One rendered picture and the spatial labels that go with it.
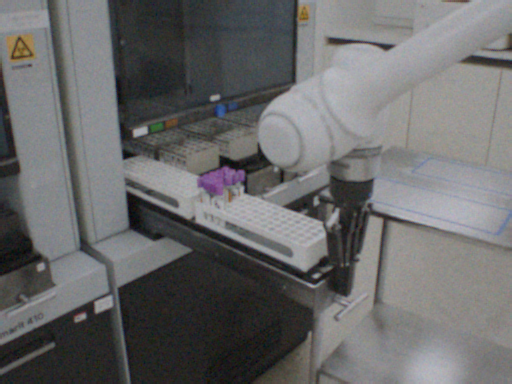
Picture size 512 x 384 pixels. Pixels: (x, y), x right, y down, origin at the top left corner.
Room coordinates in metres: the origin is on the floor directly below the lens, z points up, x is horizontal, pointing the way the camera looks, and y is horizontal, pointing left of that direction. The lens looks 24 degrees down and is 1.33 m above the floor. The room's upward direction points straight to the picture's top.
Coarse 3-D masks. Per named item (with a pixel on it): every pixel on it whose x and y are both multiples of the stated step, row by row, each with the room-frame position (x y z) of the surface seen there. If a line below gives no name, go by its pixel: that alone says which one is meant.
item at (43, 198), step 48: (0, 0) 0.97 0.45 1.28; (0, 48) 0.97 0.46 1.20; (48, 48) 1.03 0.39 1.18; (48, 96) 1.02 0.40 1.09; (48, 144) 1.01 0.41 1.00; (0, 192) 1.04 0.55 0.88; (48, 192) 1.00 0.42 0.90; (48, 240) 0.99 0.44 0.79; (96, 288) 0.96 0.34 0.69; (48, 336) 0.88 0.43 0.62; (96, 336) 0.95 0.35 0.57
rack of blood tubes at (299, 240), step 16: (224, 192) 1.07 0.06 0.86; (208, 208) 1.00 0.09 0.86; (224, 208) 1.00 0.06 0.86; (240, 208) 0.99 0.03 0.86; (256, 208) 0.99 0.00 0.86; (272, 208) 1.00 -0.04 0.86; (208, 224) 1.00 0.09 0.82; (240, 224) 0.94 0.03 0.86; (256, 224) 0.93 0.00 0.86; (272, 224) 0.92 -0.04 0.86; (288, 224) 0.92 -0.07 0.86; (304, 224) 0.93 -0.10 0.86; (320, 224) 0.93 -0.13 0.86; (240, 240) 0.94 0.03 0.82; (256, 240) 0.96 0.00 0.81; (272, 240) 0.96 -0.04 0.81; (288, 240) 0.86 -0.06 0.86; (304, 240) 0.86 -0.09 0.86; (320, 240) 0.86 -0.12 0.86; (288, 256) 0.90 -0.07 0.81; (304, 256) 0.83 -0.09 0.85; (320, 256) 0.86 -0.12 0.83
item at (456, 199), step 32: (384, 160) 1.40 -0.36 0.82; (416, 160) 1.40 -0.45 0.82; (448, 160) 1.40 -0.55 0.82; (384, 192) 1.18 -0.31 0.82; (416, 192) 1.18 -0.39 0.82; (448, 192) 1.18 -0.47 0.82; (480, 192) 1.18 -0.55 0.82; (384, 224) 1.50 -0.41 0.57; (416, 224) 1.02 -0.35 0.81; (448, 224) 1.01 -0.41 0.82; (480, 224) 1.01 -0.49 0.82; (384, 256) 1.50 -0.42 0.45; (320, 320) 1.16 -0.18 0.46; (384, 320) 1.39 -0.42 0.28; (416, 320) 1.39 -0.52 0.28; (320, 352) 1.17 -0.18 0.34; (352, 352) 1.24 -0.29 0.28; (384, 352) 1.24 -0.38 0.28; (416, 352) 1.23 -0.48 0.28; (448, 352) 1.23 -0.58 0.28; (480, 352) 1.23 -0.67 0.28
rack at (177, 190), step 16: (128, 160) 1.28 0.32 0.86; (144, 160) 1.28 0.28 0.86; (128, 176) 1.18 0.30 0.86; (144, 176) 1.17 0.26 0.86; (160, 176) 1.17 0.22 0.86; (176, 176) 1.17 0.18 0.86; (192, 176) 1.17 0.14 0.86; (128, 192) 1.19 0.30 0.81; (144, 192) 1.19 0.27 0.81; (160, 192) 1.10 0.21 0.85; (176, 192) 1.07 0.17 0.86; (192, 192) 1.09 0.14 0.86; (176, 208) 1.07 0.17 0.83; (192, 208) 1.05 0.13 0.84
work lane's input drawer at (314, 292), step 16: (128, 208) 1.16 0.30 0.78; (144, 208) 1.12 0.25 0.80; (160, 208) 1.10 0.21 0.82; (144, 224) 1.12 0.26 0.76; (160, 224) 1.08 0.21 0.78; (176, 224) 1.04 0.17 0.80; (192, 224) 1.02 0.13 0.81; (176, 240) 1.04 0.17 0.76; (192, 240) 1.01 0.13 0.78; (208, 240) 0.97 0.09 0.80; (224, 240) 0.96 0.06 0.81; (208, 256) 0.98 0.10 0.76; (224, 256) 0.94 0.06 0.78; (240, 256) 0.91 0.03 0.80; (256, 256) 0.90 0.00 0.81; (240, 272) 0.91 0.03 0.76; (256, 272) 0.89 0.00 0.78; (272, 272) 0.86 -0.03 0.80; (288, 272) 0.85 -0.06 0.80; (304, 272) 0.83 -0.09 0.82; (320, 272) 0.82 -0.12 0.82; (272, 288) 0.86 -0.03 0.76; (288, 288) 0.83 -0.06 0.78; (304, 288) 0.81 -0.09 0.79; (320, 288) 0.80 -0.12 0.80; (352, 288) 0.89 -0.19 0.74; (304, 304) 0.81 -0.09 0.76; (320, 304) 0.81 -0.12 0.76; (352, 304) 0.81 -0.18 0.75; (336, 320) 0.78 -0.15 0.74
